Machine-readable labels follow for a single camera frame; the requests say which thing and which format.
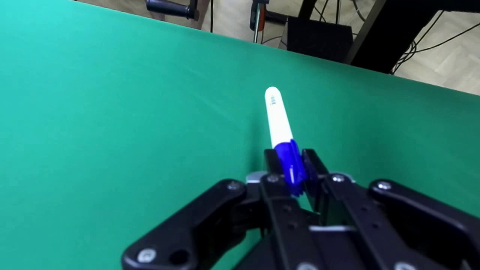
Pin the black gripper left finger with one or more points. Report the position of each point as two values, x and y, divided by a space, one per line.
199 225

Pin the green cloth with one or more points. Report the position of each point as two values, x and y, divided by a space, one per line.
124 125

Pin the black table leg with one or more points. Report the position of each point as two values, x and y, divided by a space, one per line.
394 35

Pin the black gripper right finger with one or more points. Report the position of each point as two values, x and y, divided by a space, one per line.
409 225

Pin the blue capped white marker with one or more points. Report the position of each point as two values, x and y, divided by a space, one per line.
277 120

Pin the black floor box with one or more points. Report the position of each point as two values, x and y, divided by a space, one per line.
319 39

